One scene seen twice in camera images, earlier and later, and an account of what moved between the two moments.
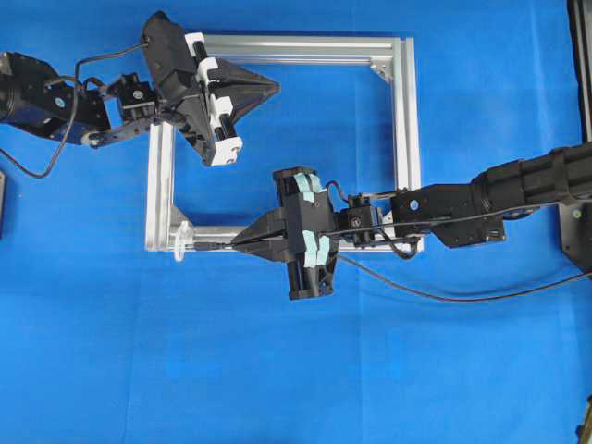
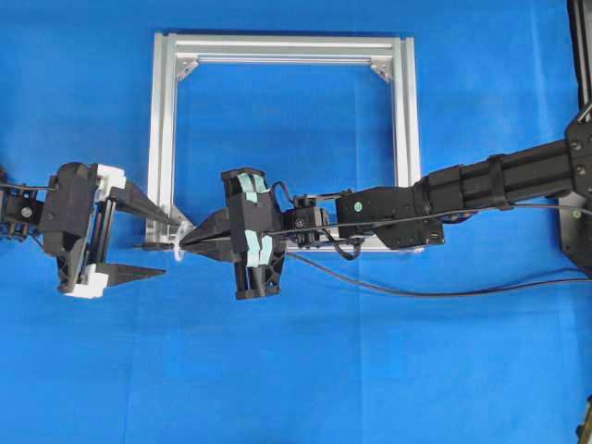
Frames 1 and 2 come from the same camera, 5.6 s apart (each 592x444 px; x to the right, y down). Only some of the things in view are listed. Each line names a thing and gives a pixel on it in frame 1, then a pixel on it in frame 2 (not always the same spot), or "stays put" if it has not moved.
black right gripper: (311, 232) -> (257, 228)
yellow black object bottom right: (584, 431) stays put
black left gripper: (178, 83) -> (74, 201)
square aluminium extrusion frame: (166, 228) stays put
